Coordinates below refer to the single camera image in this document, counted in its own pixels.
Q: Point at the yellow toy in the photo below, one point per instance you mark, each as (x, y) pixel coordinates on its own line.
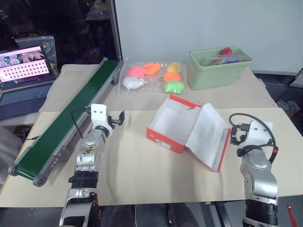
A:
(174, 67)

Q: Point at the clear plastic toy bag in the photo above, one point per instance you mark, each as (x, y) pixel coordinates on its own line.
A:
(154, 84)

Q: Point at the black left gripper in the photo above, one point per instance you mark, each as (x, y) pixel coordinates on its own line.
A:
(114, 121)

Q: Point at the red toy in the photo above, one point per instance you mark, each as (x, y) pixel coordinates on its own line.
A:
(227, 51)

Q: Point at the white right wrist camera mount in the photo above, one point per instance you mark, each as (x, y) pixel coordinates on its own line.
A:
(259, 132)

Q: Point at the green star toy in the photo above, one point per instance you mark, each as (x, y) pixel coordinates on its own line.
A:
(174, 86)

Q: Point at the silver metal post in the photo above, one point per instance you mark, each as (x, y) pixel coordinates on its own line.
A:
(116, 30)

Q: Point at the white round toy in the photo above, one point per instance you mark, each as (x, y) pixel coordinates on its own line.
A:
(131, 82)

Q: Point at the light green plastic bin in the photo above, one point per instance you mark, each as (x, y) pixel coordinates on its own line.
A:
(213, 75)

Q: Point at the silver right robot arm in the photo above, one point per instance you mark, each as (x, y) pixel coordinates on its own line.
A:
(258, 170)

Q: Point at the orange round toy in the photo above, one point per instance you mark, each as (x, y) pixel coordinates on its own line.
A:
(172, 76)

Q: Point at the grey red device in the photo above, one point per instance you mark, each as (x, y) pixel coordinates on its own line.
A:
(287, 106)

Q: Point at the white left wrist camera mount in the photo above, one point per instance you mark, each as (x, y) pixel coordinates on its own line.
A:
(99, 116)

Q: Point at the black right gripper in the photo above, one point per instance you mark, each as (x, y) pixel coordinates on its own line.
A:
(242, 136)

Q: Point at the orange white shoebox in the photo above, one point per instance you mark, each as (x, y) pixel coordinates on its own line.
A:
(206, 132)

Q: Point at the beige board mat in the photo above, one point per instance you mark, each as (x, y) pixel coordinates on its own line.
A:
(142, 179)

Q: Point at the purple toy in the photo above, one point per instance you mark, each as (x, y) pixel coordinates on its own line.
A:
(232, 60)

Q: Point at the pink fish toy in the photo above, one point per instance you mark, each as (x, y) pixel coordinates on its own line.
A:
(136, 71)

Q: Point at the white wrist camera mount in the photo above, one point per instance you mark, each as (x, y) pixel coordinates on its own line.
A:
(259, 132)
(99, 116)

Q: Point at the orange fish toy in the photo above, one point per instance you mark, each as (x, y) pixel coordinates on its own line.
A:
(151, 67)

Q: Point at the open laptop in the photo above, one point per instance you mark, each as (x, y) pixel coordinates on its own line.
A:
(21, 71)

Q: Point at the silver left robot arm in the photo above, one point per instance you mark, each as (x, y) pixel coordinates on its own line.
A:
(87, 160)

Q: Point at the green conveyor belt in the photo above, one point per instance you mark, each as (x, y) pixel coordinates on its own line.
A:
(71, 113)

